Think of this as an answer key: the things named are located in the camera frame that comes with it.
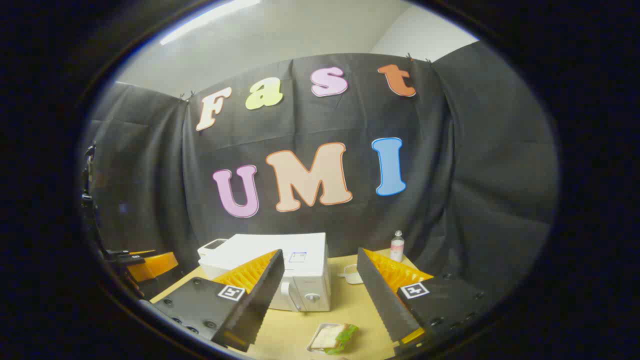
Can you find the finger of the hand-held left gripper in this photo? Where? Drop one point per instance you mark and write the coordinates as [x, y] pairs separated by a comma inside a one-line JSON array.
[[155, 265]]

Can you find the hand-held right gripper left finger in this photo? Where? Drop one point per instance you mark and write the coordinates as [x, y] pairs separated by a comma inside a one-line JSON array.
[[260, 295]]

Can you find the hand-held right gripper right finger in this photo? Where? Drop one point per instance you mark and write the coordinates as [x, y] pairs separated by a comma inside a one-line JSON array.
[[380, 295]]

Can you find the white microwave oven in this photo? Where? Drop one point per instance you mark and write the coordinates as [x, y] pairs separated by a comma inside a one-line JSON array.
[[305, 260]]

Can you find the sandwich with lettuce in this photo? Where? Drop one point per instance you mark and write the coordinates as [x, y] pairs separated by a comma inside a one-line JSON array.
[[332, 337]]

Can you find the white divided dish with grains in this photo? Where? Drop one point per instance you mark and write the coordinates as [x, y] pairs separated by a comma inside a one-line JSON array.
[[352, 274]]

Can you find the clear bottle with pink label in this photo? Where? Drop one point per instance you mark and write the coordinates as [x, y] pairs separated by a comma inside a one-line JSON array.
[[397, 247]]

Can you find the white plastic tray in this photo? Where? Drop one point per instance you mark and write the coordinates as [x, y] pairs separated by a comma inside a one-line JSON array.
[[314, 344]]

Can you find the black backdrop cloth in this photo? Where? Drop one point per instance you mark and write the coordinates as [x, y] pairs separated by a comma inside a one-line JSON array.
[[450, 175]]

